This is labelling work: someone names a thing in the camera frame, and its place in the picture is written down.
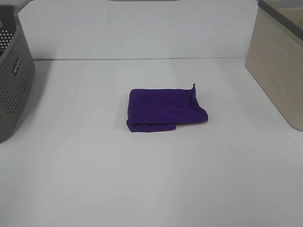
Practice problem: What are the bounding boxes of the purple towel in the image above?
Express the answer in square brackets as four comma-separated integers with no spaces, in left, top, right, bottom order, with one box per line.
[126,84,208,132]

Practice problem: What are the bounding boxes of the beige storage bin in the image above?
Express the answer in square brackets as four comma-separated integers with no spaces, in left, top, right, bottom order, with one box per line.
[245,0,303,131]

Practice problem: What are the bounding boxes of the grey perforated laundry basket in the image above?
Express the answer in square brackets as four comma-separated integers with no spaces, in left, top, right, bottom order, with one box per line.
[0,0,35,142]

